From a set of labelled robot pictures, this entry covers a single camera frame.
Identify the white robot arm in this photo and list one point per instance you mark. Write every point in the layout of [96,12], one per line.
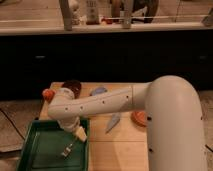
[175,129]

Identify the dark brown bowl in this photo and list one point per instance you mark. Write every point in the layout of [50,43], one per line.
[74,85]

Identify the silver fork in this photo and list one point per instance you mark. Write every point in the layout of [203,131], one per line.
[68,149]

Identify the grey plastic knife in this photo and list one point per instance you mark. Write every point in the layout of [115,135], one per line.
[115,118]

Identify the green plastic tray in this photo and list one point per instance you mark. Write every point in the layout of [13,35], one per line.
[43,145]

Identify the blue plastic piece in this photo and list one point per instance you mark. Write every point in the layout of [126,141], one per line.
[98,90]

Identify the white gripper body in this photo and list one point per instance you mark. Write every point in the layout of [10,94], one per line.
[78,131]

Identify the orange plate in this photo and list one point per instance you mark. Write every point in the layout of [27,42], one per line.
[139,118]

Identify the wooden table board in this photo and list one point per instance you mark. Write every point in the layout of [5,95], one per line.
[124,148]

